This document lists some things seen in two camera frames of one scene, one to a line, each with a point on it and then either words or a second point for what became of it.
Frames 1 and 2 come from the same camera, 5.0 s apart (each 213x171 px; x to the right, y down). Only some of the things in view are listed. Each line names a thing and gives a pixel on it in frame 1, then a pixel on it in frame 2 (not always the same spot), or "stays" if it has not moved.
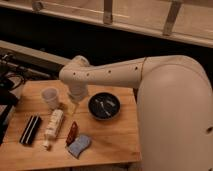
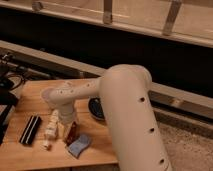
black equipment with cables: (13, 75) stays
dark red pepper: (72, 134) stays
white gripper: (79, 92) → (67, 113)
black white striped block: (31, 129) stays
